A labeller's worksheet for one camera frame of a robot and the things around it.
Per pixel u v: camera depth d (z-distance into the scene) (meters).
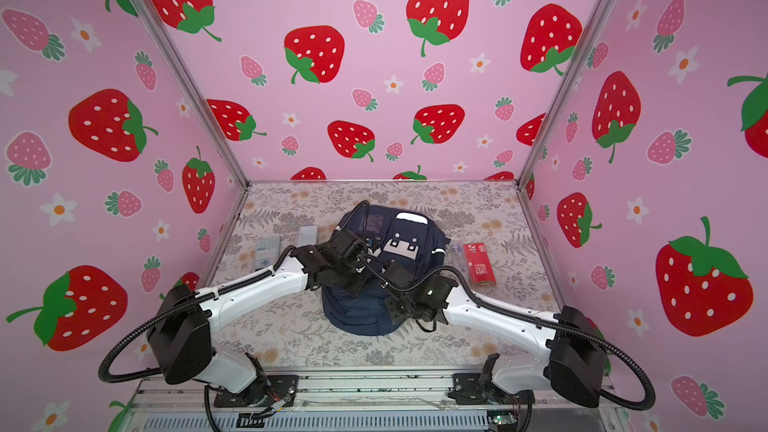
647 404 0.37
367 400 0.73
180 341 0.42
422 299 0.55
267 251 0.98
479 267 0.96
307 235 1.03
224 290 0.47
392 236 0.96
